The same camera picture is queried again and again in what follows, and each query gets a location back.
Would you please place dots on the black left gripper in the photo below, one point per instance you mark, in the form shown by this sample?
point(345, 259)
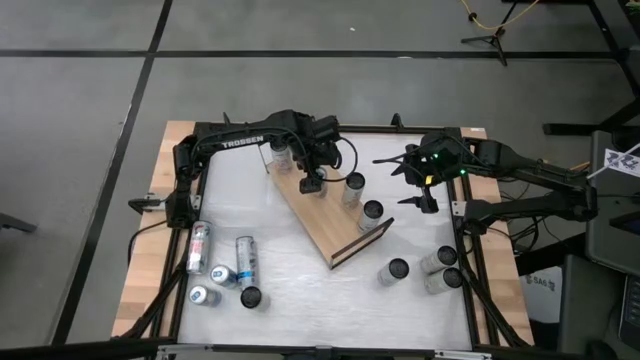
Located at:
point(320, 145)

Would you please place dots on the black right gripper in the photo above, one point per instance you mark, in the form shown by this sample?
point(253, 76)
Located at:
point(442, 157)

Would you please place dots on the Celsius Tropical Vibe can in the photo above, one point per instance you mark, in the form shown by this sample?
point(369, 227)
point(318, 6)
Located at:
point(352, 192)

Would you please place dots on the Celsius Beach Vibe can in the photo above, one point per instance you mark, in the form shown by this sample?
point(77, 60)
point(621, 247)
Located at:
point(282, 160)
point(252, 299)
point(200, 247)

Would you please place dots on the Celsius Arctic Vibe can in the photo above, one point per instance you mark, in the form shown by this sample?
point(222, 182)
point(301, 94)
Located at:
point(370, 217)
point(246, 260)
point(392, 274)

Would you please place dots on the white Celsius can black lid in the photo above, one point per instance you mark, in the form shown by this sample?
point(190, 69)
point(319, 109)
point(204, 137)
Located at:
point(435, 261)
point(440, 282)

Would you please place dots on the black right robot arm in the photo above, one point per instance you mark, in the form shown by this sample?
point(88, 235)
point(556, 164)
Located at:
point(530, 167)

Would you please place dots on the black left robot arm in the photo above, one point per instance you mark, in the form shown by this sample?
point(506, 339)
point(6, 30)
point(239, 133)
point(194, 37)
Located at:
point(240, 142)

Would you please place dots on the wooden tray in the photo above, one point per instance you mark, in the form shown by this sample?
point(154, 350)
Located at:
point(325, 220)

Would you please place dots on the black tripod stand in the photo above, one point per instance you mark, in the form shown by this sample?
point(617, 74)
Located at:
point(495, 42)

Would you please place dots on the white SA6 box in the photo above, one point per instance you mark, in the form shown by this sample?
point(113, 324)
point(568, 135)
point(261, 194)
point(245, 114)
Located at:
point(542, 295)

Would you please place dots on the gray cabinet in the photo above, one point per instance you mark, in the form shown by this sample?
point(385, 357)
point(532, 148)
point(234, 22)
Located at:
point(610, 225)

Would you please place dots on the white printed paper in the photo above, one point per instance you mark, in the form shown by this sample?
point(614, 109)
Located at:
point(622, 162)

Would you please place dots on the black box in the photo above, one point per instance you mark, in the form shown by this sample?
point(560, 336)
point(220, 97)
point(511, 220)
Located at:
point(590, 305)

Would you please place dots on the black keyboard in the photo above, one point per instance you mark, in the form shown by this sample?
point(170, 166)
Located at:
point(632, 305)

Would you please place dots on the black rig beam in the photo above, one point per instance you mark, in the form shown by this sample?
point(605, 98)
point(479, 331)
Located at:
point(75, 350)

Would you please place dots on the black furniture leg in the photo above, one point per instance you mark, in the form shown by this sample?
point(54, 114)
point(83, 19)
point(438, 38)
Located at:
point(17, 223)

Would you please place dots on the black frame clamp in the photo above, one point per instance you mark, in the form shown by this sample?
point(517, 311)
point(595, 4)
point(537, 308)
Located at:
point(397, 121)
point(227, 121)

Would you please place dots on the black metal table frame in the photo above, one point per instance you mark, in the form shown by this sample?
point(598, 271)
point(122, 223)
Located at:
point(370, 129)

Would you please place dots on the black desk frame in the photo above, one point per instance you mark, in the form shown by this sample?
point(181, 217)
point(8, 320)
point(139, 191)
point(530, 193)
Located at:
point(570, 129)

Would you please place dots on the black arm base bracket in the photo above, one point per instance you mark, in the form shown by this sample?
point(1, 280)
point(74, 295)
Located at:
point(142, 204)

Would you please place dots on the silver aluminium rail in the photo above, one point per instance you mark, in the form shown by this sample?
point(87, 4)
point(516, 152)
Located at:
point(185, 347)

